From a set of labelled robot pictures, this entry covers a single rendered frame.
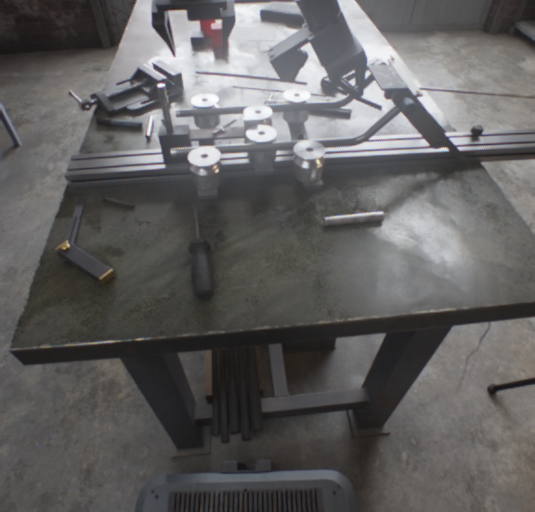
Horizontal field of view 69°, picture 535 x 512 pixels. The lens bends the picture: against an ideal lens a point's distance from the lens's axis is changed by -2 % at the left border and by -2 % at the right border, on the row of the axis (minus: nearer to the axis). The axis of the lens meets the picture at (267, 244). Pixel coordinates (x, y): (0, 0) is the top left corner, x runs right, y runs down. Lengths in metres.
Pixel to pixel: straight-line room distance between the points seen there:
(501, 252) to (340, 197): 0.26
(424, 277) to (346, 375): 0.91
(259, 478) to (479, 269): 0.72
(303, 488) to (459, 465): 0.58
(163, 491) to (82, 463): 0.43
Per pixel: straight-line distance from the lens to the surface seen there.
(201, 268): 0.54
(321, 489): 1.09
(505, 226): 0.74
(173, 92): 0.99
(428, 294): 0.59
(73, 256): 0.63
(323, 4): 0.67
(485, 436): 1.55
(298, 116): 0.78
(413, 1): 4.11
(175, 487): 1.11
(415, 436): 1.46
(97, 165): 0.76
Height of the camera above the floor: 1.33
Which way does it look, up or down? 48 degrees down
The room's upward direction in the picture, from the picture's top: straight up
